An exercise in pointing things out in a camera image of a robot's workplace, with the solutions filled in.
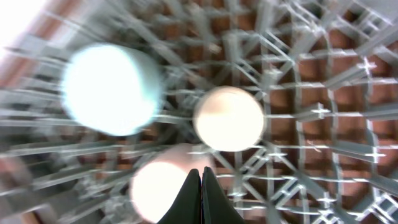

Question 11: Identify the pink cup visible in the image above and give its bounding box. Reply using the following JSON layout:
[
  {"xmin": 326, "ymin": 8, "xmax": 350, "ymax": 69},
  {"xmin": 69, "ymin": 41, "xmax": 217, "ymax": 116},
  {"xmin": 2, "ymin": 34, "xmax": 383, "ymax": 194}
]
[{"xmin": 129, "ymin": 143, "xmax": 214, "ymax": 223}]

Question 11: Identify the light blue bowl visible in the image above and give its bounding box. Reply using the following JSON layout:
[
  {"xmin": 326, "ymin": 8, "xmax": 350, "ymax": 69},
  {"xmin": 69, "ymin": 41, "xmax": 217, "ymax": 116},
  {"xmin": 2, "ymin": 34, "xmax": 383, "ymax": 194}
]
[{"xmin": 60, "ymin": 43, "xmax": 164, "ymax": 136}]

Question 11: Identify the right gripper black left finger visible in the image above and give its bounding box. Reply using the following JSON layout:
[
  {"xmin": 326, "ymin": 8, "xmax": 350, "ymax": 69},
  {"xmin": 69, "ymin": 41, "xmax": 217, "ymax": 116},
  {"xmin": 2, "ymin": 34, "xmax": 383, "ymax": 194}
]
[{"xmin": 158, "ymin": 169, "xmax": 202, "ymax": 224}]

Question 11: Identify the grey dishwasher rack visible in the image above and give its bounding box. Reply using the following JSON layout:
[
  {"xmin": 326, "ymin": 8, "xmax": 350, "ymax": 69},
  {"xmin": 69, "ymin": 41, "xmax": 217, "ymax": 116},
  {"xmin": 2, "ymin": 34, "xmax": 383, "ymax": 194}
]
[{"xmin": 1, "ymin": 1, "xmax": 397, "ymax": 223}]

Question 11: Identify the cream white cup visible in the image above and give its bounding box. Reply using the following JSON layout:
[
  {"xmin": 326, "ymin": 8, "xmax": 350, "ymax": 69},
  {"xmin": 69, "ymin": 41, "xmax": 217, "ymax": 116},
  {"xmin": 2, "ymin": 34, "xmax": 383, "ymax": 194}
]
[{"xmin": 193, "ymin": 86, "xmax": 266, "ymax": 152}]

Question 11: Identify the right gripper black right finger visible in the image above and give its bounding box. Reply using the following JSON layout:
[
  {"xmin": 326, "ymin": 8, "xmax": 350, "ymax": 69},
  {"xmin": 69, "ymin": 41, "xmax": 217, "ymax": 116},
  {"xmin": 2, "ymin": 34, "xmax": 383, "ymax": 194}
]
[{"xmin": 201, "ymin": 167, "xmax": 245, "ymax": 224}]

